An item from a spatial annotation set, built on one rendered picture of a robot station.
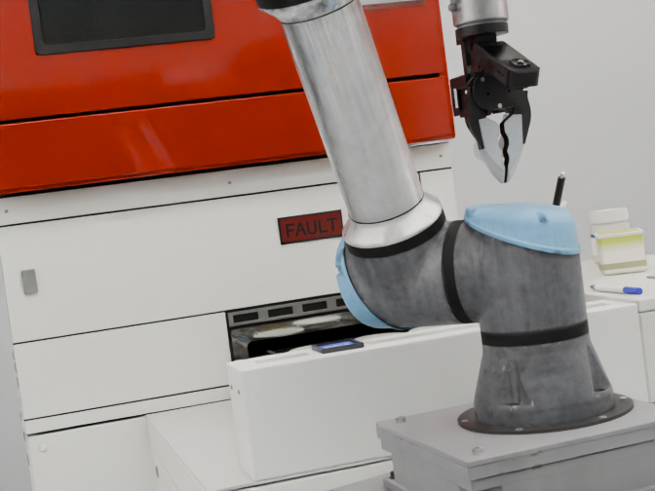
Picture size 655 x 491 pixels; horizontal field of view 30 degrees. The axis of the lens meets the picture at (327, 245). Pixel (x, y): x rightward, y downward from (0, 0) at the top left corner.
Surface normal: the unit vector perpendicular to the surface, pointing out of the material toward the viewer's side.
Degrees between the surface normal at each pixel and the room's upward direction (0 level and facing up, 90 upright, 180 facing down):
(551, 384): 73
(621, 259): 90
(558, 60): 90
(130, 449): 90
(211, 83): 90
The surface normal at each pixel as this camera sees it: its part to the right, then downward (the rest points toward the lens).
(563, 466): 0.31, 0.01
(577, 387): 0.35, -0.30
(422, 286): -0.44, 0.28
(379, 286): -0.52, 0.49
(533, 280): -0.07, 0.07
